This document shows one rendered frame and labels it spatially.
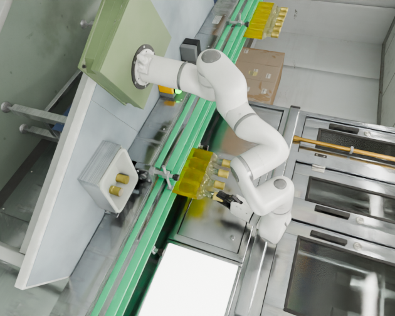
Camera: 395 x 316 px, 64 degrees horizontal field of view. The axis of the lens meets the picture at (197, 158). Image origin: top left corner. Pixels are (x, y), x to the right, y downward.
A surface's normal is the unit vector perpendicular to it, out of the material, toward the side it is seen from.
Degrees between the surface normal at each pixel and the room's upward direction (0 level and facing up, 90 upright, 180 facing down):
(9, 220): 90
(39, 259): 0
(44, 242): 0
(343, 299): 90
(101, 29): 90
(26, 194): 90
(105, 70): 4
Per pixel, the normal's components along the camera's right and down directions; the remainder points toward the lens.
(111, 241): -0.09, -0.58
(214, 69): -0.33, -0.37
